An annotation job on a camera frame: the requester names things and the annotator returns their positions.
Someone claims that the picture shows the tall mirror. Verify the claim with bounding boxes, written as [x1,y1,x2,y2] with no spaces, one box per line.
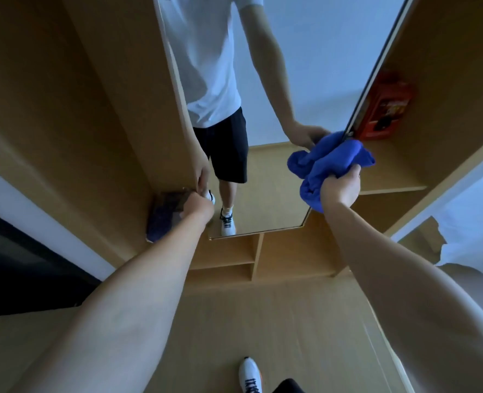
[151,0,418,241]

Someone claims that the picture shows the white sneaker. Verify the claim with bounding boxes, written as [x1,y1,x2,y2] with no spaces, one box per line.
[238,356,264,393]

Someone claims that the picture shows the light wooden wardrobe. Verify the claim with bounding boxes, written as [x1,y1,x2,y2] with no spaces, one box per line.
[0,0,483,291]

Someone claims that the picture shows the blue microfibre cloth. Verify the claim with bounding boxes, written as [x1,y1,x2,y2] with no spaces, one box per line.
[287,130,376,214]

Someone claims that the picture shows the person's right forearm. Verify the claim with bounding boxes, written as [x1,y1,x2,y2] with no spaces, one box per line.
[327,202,483,393]

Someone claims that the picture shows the person's right hand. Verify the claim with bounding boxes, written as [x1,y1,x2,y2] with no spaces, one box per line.
[319,164,362,213]

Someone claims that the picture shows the black framed glass door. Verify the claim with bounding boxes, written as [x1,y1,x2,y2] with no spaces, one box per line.
[0,204,103,320]

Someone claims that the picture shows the black shorts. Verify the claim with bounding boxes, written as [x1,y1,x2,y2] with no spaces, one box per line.
[272,378,307,393]

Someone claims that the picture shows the white bed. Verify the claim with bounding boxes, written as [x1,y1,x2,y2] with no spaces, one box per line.
[431,159,483,275]

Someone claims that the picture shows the clear bag of slippers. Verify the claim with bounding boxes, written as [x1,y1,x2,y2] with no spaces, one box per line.
[145,191,191,244]

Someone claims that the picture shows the person's left forearm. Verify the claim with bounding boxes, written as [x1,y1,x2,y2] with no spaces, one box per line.
[10,216,208,393]

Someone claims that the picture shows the person's left hand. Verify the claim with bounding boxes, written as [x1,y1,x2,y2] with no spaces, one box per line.
[180,191,216,232]

